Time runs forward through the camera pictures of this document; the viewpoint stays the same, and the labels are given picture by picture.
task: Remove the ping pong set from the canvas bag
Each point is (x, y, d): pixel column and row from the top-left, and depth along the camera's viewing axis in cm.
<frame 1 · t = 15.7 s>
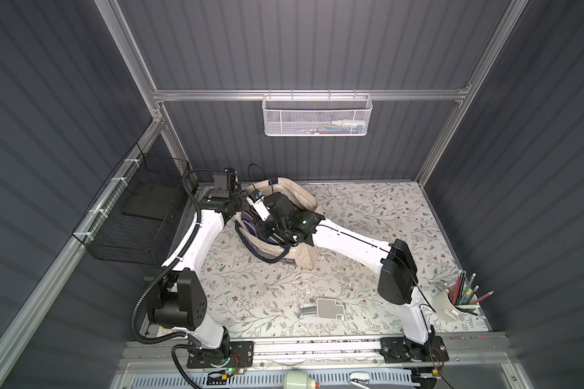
left hand: (244, 198, 86), fingers closed
right hand: (257, 217, 80), fingers closed
beige canvas tote bag: (306, 255, 85), point 12 cm above the table
grey plastic bracket: (325, 309, 79), point 5 cm above the table
white pencil cup: (453, 302, 78), point 7 cm above the table
purple paddle case: (247, 220, 85), point 19 cm above the table

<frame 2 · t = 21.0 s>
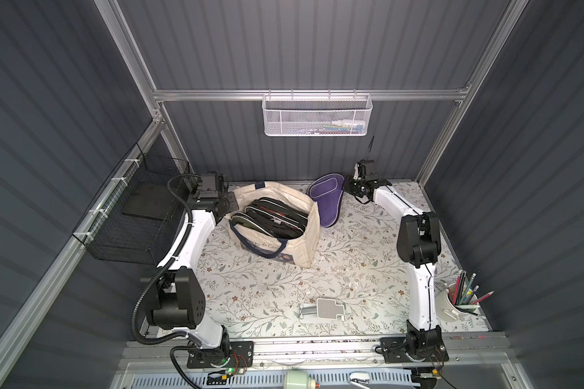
left hand: (230, 201, 86), fingers closed
right hand: (346, 182, 103), fingers closed
purple paddle case: (327, 190, 109), point 9 cm above the table
black paddle cases in bag: (274, 217, 90), point 16 cm above the table
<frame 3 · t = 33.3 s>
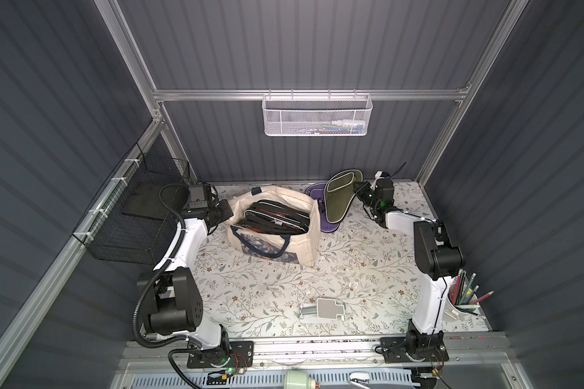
left hand: (229, 209, 88), fingers closed
right hand: (356, 181, 98), fingers closed
olive green paddle case: (339, 191, 105), point 11 cm above the table
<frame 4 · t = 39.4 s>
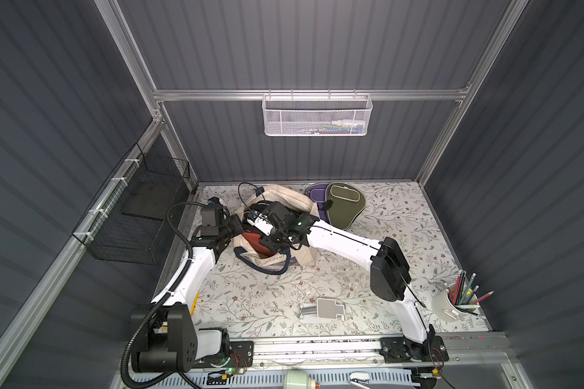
left hand: (241, 221, 86), fingers closed
right hand: (265, 235, 85), fingers open
olive green paddle case: (348, 203, 111), point 3 cm above the table
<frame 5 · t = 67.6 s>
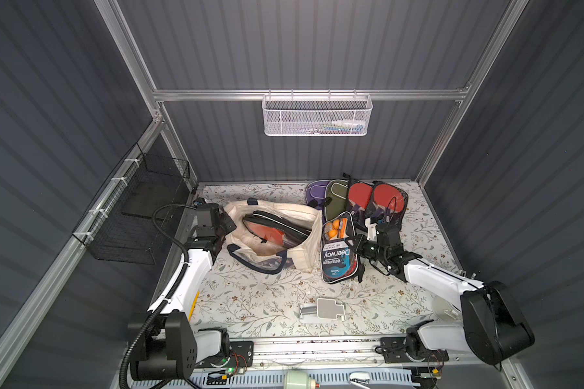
left hand: (227, 218, 84), fingers closed
right hand: (350, 241, 88), fingers closed
red ping pong paddle: (358, 195, 113), point 4 cm above the table
open black paddle case: (361, 215, 107), point 3 cm above the table
Deerway ping pong set: (339, 261, 87), point 8 cm above the table
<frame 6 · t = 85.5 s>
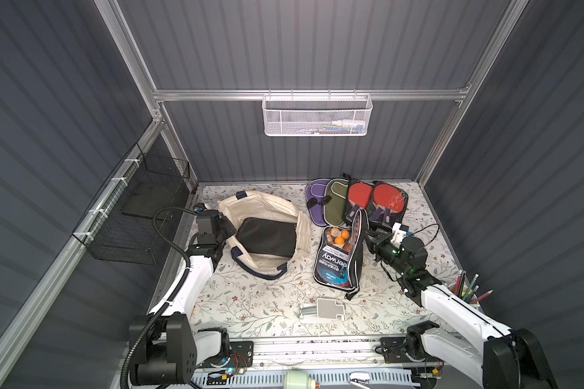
left hand: (227, 221, 85), fingers closed
right hand: (365, 230, 79), fingers closed
Deerway ping pong set: (337, 259, 93), point 3 cm above the table
